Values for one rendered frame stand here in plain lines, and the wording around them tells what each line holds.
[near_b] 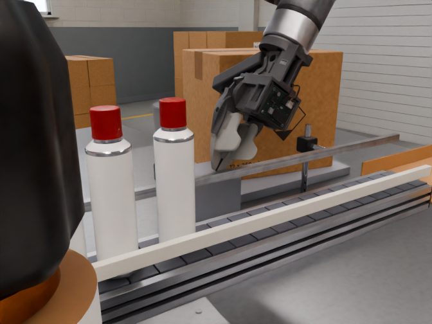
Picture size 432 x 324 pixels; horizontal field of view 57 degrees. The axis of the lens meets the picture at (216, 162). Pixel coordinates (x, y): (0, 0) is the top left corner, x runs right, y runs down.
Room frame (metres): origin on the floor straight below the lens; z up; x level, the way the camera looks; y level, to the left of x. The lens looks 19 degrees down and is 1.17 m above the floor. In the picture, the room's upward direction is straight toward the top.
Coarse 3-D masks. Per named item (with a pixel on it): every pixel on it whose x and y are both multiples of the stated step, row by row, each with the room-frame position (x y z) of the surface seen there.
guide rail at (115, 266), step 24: (336, 192) 0.59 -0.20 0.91; (360, 192) 0.62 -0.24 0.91; (264, 216) 0.51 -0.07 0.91; (288, 216) 0.53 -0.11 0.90; (168, 240) 0.44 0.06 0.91; (192, 240) 0.44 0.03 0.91; (216, 240) 0.46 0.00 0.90; (96, 264) 0.39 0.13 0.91; (120, 264) 0.39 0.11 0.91; (144, 264) 0.41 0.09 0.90
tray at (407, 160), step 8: (400, 152) 0.96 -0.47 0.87; (408, 152) 0.97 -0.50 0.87; (416, 152) 0.99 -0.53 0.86; (424, 152) 1.01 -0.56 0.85; (376, 160) 0.91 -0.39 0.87; (384, 160) 0.92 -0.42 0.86; (392, 160) 0.94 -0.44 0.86; (400, 160) 0.96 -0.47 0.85; (408, 160) 0.98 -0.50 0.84; (416, 160) 1.00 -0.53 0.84; (424, 160) 1.00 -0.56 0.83; (368, 168) 0.89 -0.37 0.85; (376, 168) 0.91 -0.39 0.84; (384, 168) 0.93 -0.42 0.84; (392, 168) 0.94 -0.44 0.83; (400, 168) 0.94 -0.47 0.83; (408, 168) 0.94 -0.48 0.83
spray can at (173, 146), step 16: (160, 112) 0.48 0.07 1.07; (176, 112) 0.47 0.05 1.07; (160, 128) 0.49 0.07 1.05; (176, 128) 0.47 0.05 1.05; (160, 144) 0.47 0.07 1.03; (176, 144) 0.46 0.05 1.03; (192, 144) 0.48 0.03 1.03; (160, 160) 0.47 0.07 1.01; (176, 160) 0.46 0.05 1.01; (192, 160) 0.48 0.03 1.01; (160, 176) 0.47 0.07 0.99; (176, 176) 0.46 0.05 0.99; (192, 176) 0.48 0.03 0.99; (160, 192) 0.47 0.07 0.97; (176, 192) 0.46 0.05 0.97; (192, 192) 0.48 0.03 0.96; (160, 208) 0.47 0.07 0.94; (176, 208) 0.46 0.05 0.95; (192, 208) 0.48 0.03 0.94; (160, 224) 0.47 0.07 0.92; (176, 224) 0.46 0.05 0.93; (192, 224) 0.47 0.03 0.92; (160, 240) 0.47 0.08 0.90
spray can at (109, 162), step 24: (96, 120) 0.42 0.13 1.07; (120, 120) 0.43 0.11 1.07; (96, 144) 0.42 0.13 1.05; (120, 144) 0.42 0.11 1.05; (96, 168) 0.41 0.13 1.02; (120, 168) 0.41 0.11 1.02; (96, 192) 0.41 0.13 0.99; (120, 192) 0.41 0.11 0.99; (96, 216) 0.41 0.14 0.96; (120, 216) 0.41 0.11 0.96; (96, 240) 0.42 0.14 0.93; (120, 240) 0.41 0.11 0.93
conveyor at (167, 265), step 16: (384, 176) 0.76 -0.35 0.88; (320, 192) 0.68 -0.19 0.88; (384, 192) 0.68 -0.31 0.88; (400, 192) 0.68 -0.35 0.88; (272, 208) 0.61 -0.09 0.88; (336, 208) 0.61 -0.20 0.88; (352, 208) 0.61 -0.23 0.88; (208, 224) 0.55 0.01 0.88; (288, 224) 0.55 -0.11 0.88; (304, 224) 0.55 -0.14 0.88; (240, 240) 0.50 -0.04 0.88; (256, 240) 0.50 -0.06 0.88; (192, 256) 0.46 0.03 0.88; (208, 256) 0.46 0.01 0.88; (144, 272) 0.42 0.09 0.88; (160, 272) 0.42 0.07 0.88; (112, 288) 0.39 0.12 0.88
